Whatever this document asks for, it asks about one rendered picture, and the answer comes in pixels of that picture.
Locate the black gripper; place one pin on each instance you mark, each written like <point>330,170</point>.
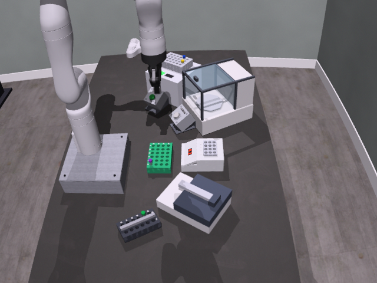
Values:
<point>154,69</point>

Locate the green tube rack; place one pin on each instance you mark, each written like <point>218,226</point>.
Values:
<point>161,155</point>

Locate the white balance with glass enclosure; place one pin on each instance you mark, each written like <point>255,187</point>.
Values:
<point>216,95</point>

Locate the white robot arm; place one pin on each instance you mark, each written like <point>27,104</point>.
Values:
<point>71,84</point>

